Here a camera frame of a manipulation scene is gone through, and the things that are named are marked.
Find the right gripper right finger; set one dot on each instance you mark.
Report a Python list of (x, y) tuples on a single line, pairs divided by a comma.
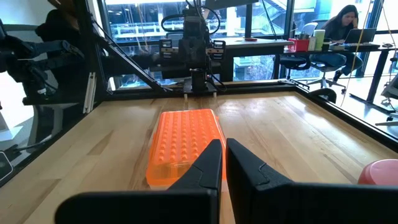
[(245, 177)]

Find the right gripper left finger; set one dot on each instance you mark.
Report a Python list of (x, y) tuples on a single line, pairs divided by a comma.
[(205, 174)]

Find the clear supply box orange lid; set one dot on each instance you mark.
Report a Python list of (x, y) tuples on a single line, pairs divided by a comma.
[(183, 140)]

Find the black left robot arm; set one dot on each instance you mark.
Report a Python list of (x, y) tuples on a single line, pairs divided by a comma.
[(199, 79)]

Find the red box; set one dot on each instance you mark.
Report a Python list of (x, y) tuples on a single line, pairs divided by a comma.
[(300, 45)]

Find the tall grey desk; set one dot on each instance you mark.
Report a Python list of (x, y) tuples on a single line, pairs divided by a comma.
[(236, 62)]

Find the silver aluminium bar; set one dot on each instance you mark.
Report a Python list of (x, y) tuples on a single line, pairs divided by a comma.
[(89, 93)]

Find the white cup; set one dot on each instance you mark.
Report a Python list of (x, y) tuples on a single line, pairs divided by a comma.
[(311, 43)]

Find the grey office chair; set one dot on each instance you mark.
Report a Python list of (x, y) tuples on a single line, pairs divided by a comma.
[(309, 28)]

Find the green cup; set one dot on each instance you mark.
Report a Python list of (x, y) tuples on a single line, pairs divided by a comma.
[(319, 39)]

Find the black cup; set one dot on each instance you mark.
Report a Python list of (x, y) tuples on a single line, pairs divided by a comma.
[(326, 45)]

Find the person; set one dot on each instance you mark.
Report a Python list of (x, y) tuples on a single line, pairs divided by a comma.
[(339, 28)]

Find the open grey laptop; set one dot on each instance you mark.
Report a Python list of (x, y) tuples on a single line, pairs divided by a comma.
[(360, 35)]

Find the long black desk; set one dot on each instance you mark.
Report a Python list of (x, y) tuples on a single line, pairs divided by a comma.
[(363, 47)]

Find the black frame bracket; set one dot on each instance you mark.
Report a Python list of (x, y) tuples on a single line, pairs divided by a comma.
[(325, 93)]

